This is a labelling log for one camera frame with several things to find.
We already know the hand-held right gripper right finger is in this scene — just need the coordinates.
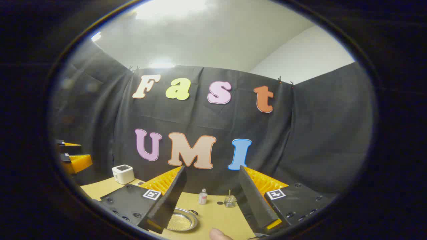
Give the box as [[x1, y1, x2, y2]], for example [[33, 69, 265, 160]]
[[239, 166, 338, 235]]

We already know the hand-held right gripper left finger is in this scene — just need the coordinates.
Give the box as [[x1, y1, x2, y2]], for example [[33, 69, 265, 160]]
[[98, 166, 188, 234]]

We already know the steel pot with black handle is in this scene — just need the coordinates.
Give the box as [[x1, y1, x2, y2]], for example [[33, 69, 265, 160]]
[[166, 207, 199, 232]]

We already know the white toaster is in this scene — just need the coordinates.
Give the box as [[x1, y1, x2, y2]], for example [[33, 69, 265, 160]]
[[112, 164, 135, 185]]

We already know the black backdrop cloth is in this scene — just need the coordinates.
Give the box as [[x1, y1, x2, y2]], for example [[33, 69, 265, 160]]
[[50, 40, 377, 200]]

